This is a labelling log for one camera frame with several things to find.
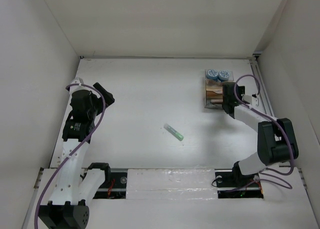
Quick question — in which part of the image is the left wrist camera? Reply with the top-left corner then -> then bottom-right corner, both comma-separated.
70,77 -> 84,87

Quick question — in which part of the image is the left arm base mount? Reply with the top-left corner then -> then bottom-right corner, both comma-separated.
80,162 -> 128,200

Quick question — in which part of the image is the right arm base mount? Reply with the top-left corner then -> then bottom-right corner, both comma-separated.
211,162 -> 264,199

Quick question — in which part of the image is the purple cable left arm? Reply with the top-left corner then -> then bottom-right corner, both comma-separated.
33,83 -> 107,229

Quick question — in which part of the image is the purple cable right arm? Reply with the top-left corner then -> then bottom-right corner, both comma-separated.
228,74 -> 296,192

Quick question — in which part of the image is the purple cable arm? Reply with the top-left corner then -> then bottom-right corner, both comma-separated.
228,74 -> 296,192
33,83 -> 107,229

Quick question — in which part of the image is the green-capped clear highlighter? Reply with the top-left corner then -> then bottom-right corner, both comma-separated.
163,123 -> 184,142

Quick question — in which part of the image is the orange-capped clear highlighter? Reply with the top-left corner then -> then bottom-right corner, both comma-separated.
210,99 -> 223,105

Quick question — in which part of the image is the aluminium rail at wall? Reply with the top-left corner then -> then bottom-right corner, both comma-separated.
248,53 -> 274,116

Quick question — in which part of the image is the tiered acrylic organizer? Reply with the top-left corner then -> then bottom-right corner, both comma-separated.
204,69 -> 234,110

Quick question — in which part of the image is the blue round putty jar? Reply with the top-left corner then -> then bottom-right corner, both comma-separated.
205,69 -> 219,81

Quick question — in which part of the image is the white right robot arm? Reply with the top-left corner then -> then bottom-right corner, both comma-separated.
222,82 -> 299,186

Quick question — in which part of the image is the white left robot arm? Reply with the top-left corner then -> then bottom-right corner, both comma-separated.
33,77 -> 115,229

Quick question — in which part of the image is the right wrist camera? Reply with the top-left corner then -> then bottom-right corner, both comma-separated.
241,94 -> 260,107

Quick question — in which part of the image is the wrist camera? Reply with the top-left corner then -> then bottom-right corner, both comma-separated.
241,94 -> 260,107
70,77 -> 84,87

